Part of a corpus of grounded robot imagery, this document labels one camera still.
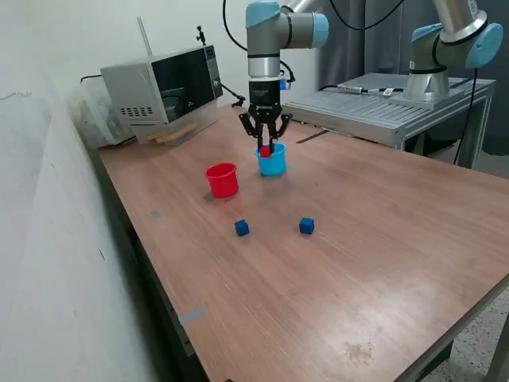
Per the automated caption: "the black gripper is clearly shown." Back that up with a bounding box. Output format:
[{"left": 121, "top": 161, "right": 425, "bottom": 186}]
[{"left": 238, "top": 79, "right": 294, "bottom": 154}]

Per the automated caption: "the aluminium robot base stand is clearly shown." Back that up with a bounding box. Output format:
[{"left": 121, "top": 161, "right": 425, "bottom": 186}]
[{"left": 281, "top": 72, "right": 498, "bottom": 170}]

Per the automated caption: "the translucent plastic storage bin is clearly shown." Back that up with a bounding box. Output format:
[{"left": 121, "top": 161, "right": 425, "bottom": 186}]
[{"left": 65, "top": 77, "right": 136, "bottom": 150}]

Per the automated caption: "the light blue plastic cup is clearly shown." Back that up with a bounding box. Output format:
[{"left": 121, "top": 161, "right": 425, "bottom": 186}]
[{"left": 254, "top": 142, "right": 288, "bottom": 177}]

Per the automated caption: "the red plastic cup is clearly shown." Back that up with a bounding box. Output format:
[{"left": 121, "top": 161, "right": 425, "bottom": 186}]
[{"left": 204, "top": 162, "right": 240, "bottom": 200}]

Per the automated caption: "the wooden stick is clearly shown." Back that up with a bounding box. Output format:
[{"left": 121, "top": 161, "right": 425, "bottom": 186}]
[
  {"left": 154, "top": 133, "right": 192, "bottom": 146},
  {"left": 146, "top": 121, "right": 200, "bottom": 142}
]

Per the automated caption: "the dark grey curtain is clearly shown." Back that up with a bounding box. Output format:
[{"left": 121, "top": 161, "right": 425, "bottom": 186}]
[{"left": 317, "top": 0, "right": 509, "bottom": 158}]

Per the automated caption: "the silver microwave oven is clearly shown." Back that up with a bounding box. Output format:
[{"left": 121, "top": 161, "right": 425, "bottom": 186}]
[{"left": 99, "top": 45, "right": 223, "bottom": 125}]

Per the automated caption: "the thin white rod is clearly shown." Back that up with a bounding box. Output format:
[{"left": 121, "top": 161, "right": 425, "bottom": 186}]
[{"left": 137, "top": 16, "right": 154, "bottom": 57}]

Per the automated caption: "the long tape strip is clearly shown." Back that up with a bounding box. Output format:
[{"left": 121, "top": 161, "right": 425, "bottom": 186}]
[{"left": 178, "top": 306, "right": 207, "bottom": 327}]

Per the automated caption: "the black cable with silver connector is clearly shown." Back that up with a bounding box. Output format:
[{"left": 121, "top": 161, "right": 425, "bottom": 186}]
[{"left": 317, "top": 82, "right": 406, "bottom": 96}]

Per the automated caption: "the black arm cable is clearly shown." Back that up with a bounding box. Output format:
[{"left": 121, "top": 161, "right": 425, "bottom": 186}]
[{"left": 221, "top": 0, "right": 383, "bottom": 84}]

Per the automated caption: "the black hanging base cable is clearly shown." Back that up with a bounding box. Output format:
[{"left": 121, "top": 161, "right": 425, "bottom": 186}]
[{"left": 451, "top": 65, "right": 480, "bottom": 165}]

